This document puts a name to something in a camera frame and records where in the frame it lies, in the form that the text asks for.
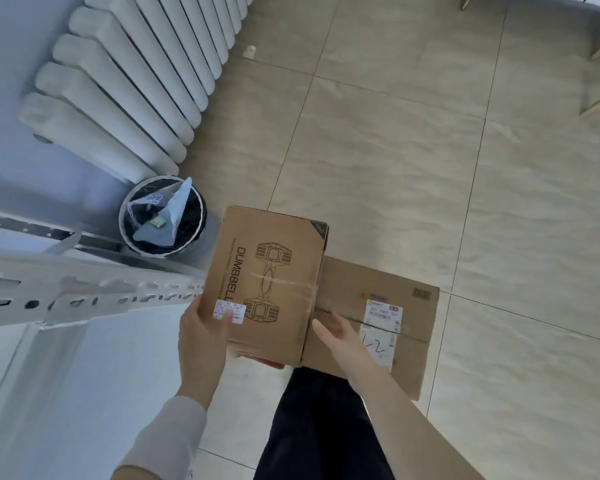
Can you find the black trash bin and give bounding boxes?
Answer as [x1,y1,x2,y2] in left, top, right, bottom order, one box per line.
[119,175,209,258]

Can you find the dumbbell cardboard box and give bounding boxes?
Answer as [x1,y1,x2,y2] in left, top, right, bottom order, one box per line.
[202,205,329,368]

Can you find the person's right forearm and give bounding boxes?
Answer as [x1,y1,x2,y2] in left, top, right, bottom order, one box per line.
[357,364,489,480]

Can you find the person's left hand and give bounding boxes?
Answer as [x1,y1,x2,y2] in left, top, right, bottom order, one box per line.
[177,293,236,411]

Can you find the person's right hand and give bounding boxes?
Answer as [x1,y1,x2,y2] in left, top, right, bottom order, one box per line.
[312,312,386,395]

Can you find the white radiator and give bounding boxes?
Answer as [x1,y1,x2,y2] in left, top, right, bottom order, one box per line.
[19,0,253,185]

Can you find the white wristband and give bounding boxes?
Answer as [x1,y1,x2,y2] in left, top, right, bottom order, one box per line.
[112,396,209,480]

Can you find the person's dark trousers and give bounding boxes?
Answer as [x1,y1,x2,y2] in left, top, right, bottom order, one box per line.
[253,367,396,480]

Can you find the box marked 1-2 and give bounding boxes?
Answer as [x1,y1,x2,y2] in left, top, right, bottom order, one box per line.
[299,255,440,401]

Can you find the white metal shelf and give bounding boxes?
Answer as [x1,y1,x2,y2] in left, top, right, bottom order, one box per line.
[0,207,221,480]

